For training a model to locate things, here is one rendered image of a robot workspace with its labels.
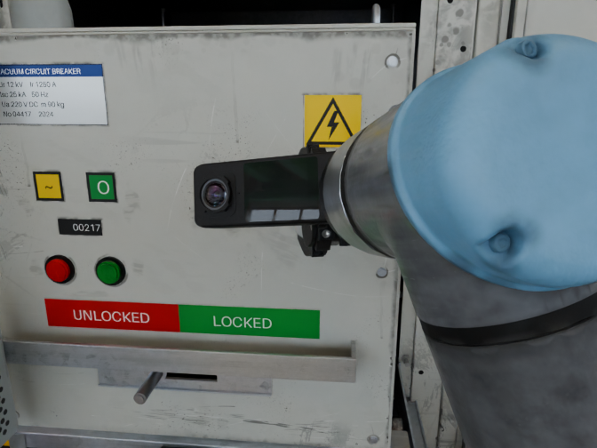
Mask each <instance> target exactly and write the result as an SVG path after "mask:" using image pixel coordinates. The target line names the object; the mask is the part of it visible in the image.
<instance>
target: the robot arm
mask: <svg viewBox="0 0 597 448"><path fill-rule="evenodd" d="M194 204H195V223H196V225H197V226H199V227H202V228H255V227H282V226H294V228H295V230H296V233H297V235H298V242H299V244H300V247H301V249H302V252H303V253H304V254H305V255H306V256H311V257H323V256H324V255H326V253H327V251H328V250H330V246H331V245H338V244H339V246H350V245H352V246H353V247H355V248H357V249H359V250H361V251H363V252H366V253H368V254H371V255H376V256H380V257H385V258H389V259H395V260H396V261H397V263H398V266H399V269H400V270H401V273H402V277H403V280H404V283H405V285H406V287H407V290H408V293H409V295H410V299H411V302H412V304H413V307H414V309H415V311H416V314H417V316H418V318H419V321H420V323H421V325H422V329H423V332H424V334H425V336H426V341H427V343H428V346H429V348H430V350H431V353H432V356H433V359H434V362H435V365H436V367H437V370H438V373H439V374H440V377H441V380H442V384H443V386H444V389H445V391H446V394H447V397H448V399H449V401H450V406H451V408H452V411H453V413H454V415H455V418H456V421H457V423H458V427H459V430H460V432H461V435H462V437H463V439H464V442H465V445H466V448H597V43H596V42H594V41H592V40H589V39H585V38H583V37H579V36H570V35H563V34H540V35H532V36H524V37H515V38H510V39H507V40H505V41H504V42H502V43H500V44H497V45H496V46H494V47H492V48H490V49H488V50H487V51H486V52H483V53H481V54H480V55H478V56H476V57H474V58H472V59H471V60H469V61H467V62H465V63H464V64H462V65H457V66H455V67H451V68H447V69H444V70H443V71H441V72H439V73H437V74H435V75H433V76H431V77H429V78H427V79H426V80H425V81H424V82H423V83H422V84H420V85H419V86H418V87H417V88H415V89H414V90H413V91H412V92H411V93H410V94H409V95H408V96H407V98H406V99H405V100H404V101H403V102H401V103H400V104H398V105H393V106H392V107H390V109H388V112H386V113H385V114H384V115H382V116H381V117H379V118H378V119H376V120H375V121H373V122H372V123H371V124H369V125H367V126H366V127H364V128H363V129H361V130H360V131H359V132H358V133H356V134H355V135H353V136H352V137H350V138H349V139H348V140H346V141H345V142H344V143H343V144H342V145H341V146H340V147H339V148H338V149H336V150H335V151H328V152H327V151H326V148H321V147H319V144H306V147H305V148H302V149H301V150H300V151H299V153H298V155H292V156H275V157H265V158H256V159H247V160H238V161H229V162H220V163H211V164H200V165H198V166H196V168H195V170H194Z"/></svg>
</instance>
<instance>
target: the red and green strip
mask: <svg viewBox="0 0 597 448"><path fill-rule="evenodd" d="M44 302H45V308H46V314H47V320H48V325H49V326H62V327H81V328H100V329H117V330H136V331H155V332H191V333H209V334H228V335H246V336H265V337H284V338H301V339H320V310H306V309H286V308H245V307H223V306H203V305H181V304H161V303H139V302H119V301H97V300H56V299H44Z"/></svg>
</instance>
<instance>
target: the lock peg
mask: <svg viewBox="0 0 597 448"><path fill-rule="evenodd" d="M166 375H167V372H148V376H147V378H146V379H145V381H144V382H143V384H142V385H141V386H140V388H139V390H138V391H137V392H136V394H135V395H134V397H133V399H134V401H135V402H136V403H137V404H144V403H145V402H146V401H147V399H148V398H149V396H150V395H151V393H152V391H153V390H154V388H155V386H156V385H157V383H158V382H159V381H162V380H164V379H165V378H166Z"/></svg>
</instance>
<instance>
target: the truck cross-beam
mask: <svg viewBox="0 0 597 448"><path fill-rule="evenodd" d="M15 434H22V435H24V437H25V442H26V446H27V448H161V447H162V446H169V447H181V448H340V447H328V446H314V445H302V444H277V443H264V442H252V441H238V440H226V439H213V438H200V437H187V436H162V435H150V434H136V433H124V432H111V431H98V430H85V429H72V428H47V427H35V426H21V425H19V427H18V430H17V432H16V433H15ZM390 448H410V441H409V437H408V432H407V431H401V430H391V443H390Z"/></svg>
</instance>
